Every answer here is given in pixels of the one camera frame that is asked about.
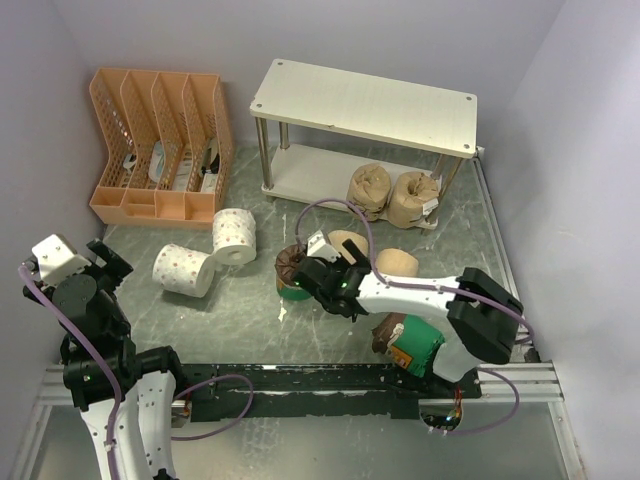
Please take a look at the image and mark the floral white paper roll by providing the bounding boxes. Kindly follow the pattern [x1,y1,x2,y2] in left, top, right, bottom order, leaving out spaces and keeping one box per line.
[152,244,215,298]
[212,208,257,266]

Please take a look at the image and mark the lying green brown wrapped roll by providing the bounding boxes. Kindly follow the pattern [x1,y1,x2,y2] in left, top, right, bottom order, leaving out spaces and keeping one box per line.
[372,313,445,378]

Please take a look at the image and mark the orange plastic file organizer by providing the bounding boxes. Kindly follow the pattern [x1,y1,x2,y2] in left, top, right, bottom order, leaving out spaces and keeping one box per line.
[89,67,235,230]

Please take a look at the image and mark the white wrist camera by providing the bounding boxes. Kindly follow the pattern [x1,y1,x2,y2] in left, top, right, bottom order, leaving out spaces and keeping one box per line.
[306,230,340,263]
[32,234,89,286]

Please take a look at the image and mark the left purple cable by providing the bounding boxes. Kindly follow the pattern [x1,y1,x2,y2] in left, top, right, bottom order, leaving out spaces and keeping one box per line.
[17,264,255,480]

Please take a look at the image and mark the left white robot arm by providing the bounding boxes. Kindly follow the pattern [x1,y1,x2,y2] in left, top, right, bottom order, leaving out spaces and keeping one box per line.
[19,234,187,479]

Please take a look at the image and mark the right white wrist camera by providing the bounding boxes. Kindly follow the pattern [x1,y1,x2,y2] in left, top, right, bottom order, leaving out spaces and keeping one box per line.
[306,230,340,263]

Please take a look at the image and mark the white two-tier shelf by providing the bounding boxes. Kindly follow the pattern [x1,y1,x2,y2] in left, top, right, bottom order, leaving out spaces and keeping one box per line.
[250,59,478,204]

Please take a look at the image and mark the green brown roll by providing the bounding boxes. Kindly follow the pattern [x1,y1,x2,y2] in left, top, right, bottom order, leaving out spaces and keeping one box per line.
[372,313,445,378]
[274,244,311,301]

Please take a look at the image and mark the brown paper roll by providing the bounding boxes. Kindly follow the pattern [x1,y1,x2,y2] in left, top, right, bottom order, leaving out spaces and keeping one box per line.
[386,171,439,229]
[346,163,392,222]

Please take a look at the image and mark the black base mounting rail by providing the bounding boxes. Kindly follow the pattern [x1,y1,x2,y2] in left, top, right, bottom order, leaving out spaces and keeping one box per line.
[183,363,481,422]

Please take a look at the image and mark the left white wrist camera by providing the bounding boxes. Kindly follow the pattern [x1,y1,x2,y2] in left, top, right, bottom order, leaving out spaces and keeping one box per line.
[32,234,89,286]

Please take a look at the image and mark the items in organizer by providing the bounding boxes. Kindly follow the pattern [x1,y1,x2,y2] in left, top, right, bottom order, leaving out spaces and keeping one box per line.
[121,138,222,193]

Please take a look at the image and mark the aluminium frame rail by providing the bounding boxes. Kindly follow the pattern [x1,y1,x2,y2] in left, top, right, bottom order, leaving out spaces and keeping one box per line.
[9,362,564,479]

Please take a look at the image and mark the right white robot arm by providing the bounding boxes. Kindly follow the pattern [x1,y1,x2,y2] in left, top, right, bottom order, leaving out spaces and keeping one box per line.
[292,236,523,398]

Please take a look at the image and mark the beige unwrapped paper roll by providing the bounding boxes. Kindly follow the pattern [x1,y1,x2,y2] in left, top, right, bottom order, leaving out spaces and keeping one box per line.
[375,248,419,277]
[324,229,370,264]

